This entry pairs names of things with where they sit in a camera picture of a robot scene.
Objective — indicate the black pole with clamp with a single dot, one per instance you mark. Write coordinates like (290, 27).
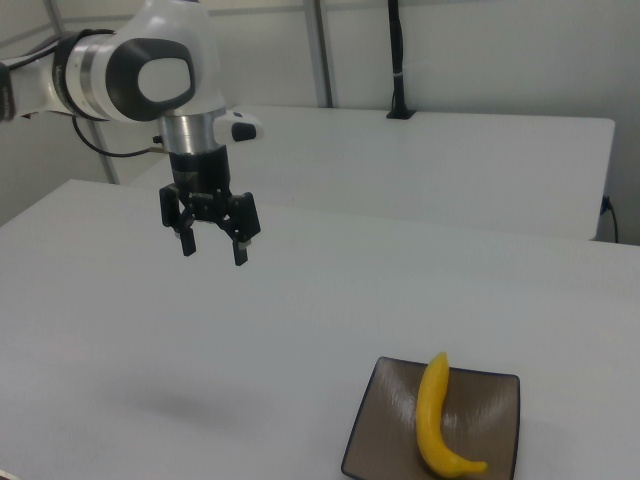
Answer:
(398, 60)

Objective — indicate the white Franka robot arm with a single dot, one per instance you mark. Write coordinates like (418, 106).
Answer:
(150, 75)

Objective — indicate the upright grey frame post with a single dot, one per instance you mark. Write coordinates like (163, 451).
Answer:
(320, 50)

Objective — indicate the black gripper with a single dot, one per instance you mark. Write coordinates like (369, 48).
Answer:
(200, 175)

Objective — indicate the yellow banana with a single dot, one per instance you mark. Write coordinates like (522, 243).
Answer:
(430, 415)

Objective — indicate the brown square ceramic plate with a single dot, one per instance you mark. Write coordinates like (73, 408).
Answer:
(390, 425)

